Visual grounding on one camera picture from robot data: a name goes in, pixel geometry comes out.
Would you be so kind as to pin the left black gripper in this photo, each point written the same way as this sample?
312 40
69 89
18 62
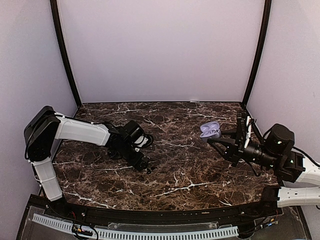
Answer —
134 162

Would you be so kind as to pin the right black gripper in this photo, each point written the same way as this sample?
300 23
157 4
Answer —
235 147

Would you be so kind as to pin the black wireless earbud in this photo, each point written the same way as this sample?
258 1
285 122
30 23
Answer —
149 170

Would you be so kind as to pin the purple earbud charging case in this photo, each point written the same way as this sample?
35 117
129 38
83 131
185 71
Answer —
210 130

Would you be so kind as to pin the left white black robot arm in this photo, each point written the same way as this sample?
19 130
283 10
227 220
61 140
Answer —
122 142

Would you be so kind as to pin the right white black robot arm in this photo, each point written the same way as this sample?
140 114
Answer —
276 151

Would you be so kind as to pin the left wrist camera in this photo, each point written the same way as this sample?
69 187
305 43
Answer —
143 142

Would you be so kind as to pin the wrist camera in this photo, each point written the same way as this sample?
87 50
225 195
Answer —
143 142
249 123

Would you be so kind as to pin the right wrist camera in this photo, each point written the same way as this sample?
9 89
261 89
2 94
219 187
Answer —
249 123

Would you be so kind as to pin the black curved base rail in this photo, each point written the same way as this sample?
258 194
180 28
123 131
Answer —
239 214

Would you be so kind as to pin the white slotted cable duct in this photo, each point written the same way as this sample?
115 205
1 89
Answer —
121 231

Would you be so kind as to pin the right black frame post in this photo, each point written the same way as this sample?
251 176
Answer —
258 52

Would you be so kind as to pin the black frame post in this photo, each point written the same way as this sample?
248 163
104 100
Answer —
63 52
258 52

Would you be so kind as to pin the left black frame post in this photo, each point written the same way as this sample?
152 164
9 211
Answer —
63 52

